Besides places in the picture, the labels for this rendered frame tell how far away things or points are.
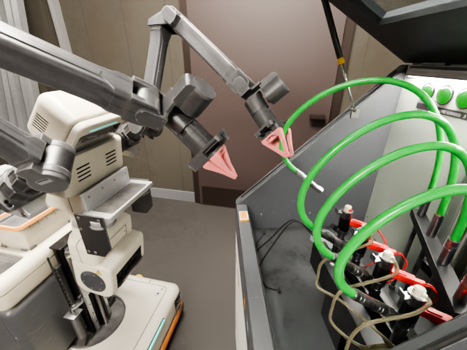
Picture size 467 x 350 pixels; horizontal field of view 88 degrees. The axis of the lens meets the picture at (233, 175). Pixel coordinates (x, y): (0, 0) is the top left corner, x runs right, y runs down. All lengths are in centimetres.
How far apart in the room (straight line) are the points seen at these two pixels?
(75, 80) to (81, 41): 247
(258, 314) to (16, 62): 63
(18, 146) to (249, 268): 59
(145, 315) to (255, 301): 94
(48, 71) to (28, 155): 22
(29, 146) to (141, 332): 106
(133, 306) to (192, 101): 126
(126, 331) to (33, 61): 125
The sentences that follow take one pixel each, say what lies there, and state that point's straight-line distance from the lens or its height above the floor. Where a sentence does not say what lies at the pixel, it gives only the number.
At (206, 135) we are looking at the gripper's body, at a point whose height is 132.
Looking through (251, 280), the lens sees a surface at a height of 95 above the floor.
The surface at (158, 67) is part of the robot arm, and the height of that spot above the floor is 144.
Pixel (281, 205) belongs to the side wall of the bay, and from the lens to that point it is 99.
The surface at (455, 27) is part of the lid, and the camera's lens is 76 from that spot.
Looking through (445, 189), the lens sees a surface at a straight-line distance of 40.
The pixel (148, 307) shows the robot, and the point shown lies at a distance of 153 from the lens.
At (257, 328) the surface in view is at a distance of 61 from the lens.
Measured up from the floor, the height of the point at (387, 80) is 142.
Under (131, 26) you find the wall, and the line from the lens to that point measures 263.
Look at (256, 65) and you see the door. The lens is 218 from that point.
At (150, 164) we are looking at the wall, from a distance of 284.
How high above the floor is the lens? 147
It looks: 26 degrees down
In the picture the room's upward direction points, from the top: straight up
